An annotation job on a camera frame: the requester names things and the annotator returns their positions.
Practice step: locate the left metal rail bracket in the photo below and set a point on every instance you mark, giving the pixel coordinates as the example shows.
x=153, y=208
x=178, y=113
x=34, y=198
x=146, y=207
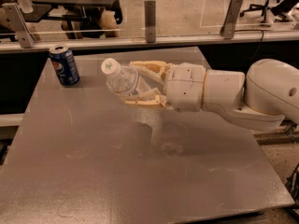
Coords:
x=17, y=21

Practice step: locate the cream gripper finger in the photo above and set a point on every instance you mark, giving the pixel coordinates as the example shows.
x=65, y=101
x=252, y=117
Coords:
x=153, y=97
x=155, y=70

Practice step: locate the metal rail bracket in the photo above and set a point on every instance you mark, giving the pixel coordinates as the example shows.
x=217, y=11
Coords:
x=150, y=20
x=228, y=28
x=17, y=21

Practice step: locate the black office chair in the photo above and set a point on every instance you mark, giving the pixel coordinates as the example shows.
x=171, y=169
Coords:
x=273, y=9

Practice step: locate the clear plastic water bottle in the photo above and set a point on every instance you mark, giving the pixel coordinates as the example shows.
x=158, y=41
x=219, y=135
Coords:
x=123, y=79

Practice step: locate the metal guard rail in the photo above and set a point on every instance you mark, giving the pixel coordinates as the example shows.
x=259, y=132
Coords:
x=161, y=41

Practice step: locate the seated person in background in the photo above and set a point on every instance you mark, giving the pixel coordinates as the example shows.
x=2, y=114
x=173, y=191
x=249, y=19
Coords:
x=101, y=18

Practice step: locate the black background desk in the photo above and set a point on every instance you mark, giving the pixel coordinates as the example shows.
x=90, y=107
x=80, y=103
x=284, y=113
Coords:
x=42, y=8

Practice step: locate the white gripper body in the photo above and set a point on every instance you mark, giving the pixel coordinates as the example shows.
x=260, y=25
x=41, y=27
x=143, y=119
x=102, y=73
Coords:
x=184, y=86

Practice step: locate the right metal rail bracket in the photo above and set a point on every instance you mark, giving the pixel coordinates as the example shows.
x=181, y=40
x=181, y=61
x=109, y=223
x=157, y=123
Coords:
x=228, y=28

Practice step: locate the middle metal rail bracket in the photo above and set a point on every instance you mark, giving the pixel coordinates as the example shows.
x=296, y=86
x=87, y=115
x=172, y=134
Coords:
x=150, y=20

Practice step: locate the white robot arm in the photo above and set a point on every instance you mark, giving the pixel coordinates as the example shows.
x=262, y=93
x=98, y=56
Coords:
x=258, y=100

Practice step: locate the blue Pepsi soda can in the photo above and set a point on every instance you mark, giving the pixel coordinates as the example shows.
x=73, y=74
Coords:
x=64, y=65

